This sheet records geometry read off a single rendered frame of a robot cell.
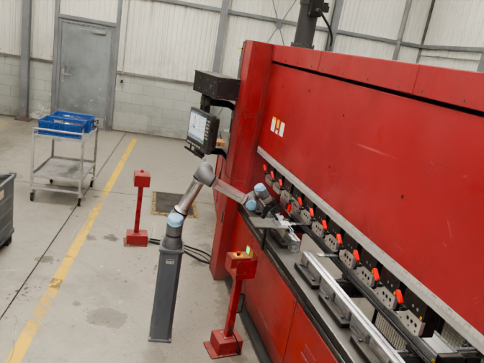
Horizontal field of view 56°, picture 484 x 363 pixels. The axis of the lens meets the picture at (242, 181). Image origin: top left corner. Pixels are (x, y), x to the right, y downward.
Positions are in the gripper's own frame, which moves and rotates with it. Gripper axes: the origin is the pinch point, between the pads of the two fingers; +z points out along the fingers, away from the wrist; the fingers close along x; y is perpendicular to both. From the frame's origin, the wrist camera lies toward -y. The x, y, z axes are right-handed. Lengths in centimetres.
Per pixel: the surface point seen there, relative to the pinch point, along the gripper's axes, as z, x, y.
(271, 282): 22.6, -27.4, -29.9
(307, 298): 5, -85, -15
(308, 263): 10, -51, -1
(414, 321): -15, -161, 16
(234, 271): 0, -24, -47
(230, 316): 33, -20, -69
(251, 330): 69, -2, -67
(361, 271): -14, -114, 16
